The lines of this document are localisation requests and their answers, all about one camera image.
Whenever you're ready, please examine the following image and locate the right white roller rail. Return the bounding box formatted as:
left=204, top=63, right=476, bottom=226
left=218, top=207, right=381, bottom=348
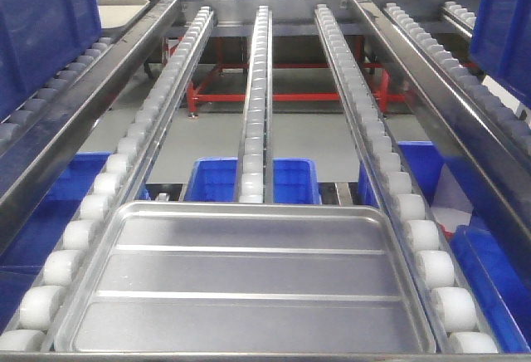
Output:
left=314, top=4, right=500, bottom=354

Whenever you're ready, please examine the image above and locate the white roller rail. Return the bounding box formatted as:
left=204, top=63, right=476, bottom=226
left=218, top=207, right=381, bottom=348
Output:
left=1, top=7, right=214, bottom=352
left=234, top=6, right=274, bottom=203
left=314, top=4, right=500, bottom=354

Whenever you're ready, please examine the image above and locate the left steel shelf divider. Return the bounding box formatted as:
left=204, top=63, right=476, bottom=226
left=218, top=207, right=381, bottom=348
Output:
left=1, top=0, right=179, bottom=248

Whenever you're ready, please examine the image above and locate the blue bin lower left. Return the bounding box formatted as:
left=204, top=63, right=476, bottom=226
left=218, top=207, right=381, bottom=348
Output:
left=1, top=152, right=110, bottom=330

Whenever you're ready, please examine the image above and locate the blue bin upper left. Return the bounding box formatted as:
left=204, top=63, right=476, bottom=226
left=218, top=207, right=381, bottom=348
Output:
left=1, top=0, right=101, bottom=118

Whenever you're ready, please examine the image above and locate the blue bin lower right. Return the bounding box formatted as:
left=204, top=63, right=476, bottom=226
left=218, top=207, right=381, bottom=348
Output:
left=358, top=135, right=530, bottom=354

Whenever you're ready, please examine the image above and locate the blue bin upper right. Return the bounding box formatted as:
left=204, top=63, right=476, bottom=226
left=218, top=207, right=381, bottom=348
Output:
left=470, top=0, right=530, bottom=106

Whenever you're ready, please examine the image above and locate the middle white roller rail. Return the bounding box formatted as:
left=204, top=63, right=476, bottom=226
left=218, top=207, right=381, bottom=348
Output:
left=234, top=6, right=274, bottom=203

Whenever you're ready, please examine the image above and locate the far right roller rail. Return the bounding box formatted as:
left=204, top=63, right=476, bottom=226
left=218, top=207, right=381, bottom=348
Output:
left=384, top=2, right=530, bottom=155

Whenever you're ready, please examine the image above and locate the blue bin below centre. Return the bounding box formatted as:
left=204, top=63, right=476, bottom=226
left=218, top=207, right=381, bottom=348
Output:
left=184, top=157, right=321, bottom=204

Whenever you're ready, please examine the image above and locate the red metal cart frame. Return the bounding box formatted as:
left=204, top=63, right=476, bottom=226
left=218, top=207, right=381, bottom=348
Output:
left=183, top=35, right=405, bottom=117

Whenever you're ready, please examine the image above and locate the far left roller rail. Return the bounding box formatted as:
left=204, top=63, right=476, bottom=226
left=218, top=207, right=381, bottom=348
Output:
left=1, top=37, right=112, bottom=153

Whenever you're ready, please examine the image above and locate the silver ribbed metal tray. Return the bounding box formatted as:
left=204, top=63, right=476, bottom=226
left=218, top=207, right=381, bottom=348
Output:
left=53, top=202, right=436, bottom=355

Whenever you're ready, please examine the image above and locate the left white roller rail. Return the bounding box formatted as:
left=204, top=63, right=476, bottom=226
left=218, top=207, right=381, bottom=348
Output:
left=1, top=7, right=214, bottom=352

